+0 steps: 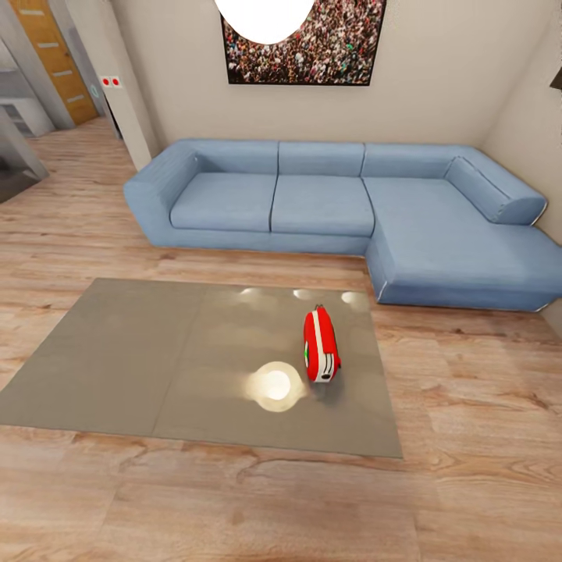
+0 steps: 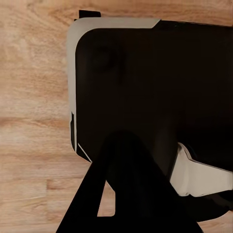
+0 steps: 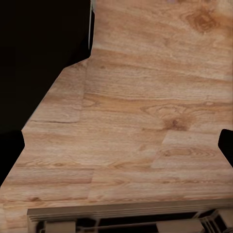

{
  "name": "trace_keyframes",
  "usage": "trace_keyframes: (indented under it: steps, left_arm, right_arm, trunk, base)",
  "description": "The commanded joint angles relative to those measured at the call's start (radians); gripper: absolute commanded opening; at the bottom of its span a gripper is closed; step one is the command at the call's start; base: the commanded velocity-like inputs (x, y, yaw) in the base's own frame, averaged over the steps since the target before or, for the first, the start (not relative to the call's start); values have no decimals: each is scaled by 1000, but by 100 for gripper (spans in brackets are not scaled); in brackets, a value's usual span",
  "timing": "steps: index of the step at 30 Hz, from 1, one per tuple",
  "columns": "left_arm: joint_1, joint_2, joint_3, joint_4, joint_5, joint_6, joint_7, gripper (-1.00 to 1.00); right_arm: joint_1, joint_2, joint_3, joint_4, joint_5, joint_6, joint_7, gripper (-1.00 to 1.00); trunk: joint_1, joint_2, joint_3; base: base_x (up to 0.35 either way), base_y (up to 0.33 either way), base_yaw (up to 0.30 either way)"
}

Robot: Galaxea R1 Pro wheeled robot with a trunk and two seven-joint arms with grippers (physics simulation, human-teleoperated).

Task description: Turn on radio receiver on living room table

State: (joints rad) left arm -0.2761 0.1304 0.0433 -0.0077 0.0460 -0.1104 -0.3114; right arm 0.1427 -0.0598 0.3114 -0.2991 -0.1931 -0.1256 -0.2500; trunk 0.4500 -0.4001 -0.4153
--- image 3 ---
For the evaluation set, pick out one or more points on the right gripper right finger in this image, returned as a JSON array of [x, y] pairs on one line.
[[225, 144]]

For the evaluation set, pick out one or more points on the wood fireplace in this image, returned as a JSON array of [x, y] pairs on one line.
[[186, 216]]

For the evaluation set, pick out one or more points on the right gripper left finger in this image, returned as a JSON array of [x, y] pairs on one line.
[[11, 146]]

